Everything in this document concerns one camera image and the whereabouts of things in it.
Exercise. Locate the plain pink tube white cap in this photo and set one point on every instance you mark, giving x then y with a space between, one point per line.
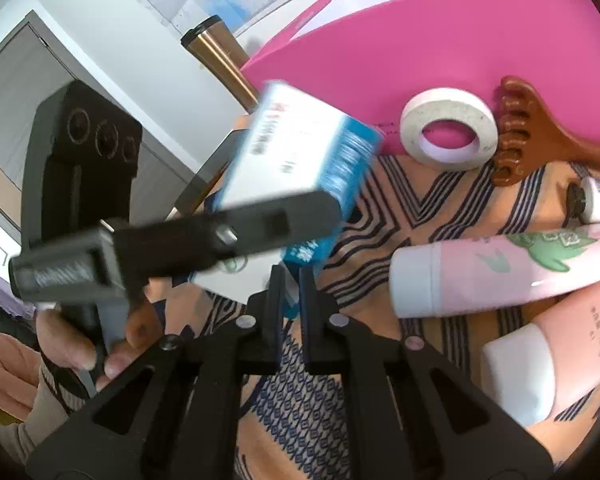
555 350

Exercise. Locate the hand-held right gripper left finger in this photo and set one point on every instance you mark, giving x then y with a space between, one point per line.
276 310

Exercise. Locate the gold thermos bottle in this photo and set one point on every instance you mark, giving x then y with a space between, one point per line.
220 55

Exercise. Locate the grey cabinet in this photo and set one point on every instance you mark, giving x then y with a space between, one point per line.
10 90

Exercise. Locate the orange patterned cloth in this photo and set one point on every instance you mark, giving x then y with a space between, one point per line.
430 200

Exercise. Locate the person's left forearm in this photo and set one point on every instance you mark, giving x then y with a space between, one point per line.
35 400

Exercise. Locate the white tape roll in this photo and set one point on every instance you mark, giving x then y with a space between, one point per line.
415 115

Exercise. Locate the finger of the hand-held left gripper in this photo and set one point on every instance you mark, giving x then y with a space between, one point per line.
280 220
215 160

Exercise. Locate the blue and white box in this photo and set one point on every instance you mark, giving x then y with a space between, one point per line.
290 150

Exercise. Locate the pink storage box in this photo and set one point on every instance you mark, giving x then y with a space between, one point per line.
405 50

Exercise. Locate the person's left hand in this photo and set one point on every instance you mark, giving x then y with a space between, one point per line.
65 340

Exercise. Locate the pink tube green print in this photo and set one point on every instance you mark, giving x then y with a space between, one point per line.
480 270

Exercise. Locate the brown wooden massage comb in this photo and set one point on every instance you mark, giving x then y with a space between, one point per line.
525 125

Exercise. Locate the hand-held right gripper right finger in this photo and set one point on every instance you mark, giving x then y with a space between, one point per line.
307 310

